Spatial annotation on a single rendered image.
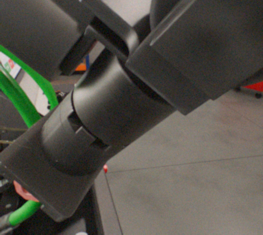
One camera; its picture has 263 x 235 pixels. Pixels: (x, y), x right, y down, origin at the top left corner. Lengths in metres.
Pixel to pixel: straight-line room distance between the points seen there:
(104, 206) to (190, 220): 1.38
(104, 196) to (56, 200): 0.46
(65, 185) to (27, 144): 0.04
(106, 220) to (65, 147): 0.44
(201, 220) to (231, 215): 0.23
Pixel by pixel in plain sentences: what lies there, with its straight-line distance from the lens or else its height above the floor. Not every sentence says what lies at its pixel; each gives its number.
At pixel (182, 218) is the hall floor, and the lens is 1.97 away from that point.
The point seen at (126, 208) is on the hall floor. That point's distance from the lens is 2.00.
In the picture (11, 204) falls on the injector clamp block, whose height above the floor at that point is 0.98.
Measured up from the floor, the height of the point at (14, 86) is 1.32.
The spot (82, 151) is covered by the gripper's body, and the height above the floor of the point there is 1.29.
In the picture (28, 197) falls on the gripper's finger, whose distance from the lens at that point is 0.28.
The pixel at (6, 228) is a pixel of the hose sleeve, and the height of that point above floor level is 1.16.
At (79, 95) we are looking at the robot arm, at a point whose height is 1.33.
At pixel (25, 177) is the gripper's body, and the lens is 0.19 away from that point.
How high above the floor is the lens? 1.38
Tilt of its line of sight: 21 degrees down
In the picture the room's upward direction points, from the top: straight up
